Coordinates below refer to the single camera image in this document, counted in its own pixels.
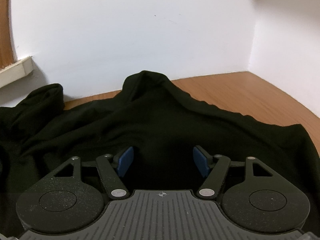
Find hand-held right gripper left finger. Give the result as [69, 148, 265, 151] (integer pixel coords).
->
[50, 146, 135, 200]

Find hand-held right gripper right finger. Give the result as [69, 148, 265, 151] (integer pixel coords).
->
[192, 145, 275, 200]

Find black garment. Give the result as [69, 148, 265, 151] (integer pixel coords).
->
[0, 70, 320, 238]

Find beige window sill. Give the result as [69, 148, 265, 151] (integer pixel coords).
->
[0, 56, 34, 88]

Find wooden window frame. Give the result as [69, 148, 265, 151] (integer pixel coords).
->
[0, 0, 14, 69]

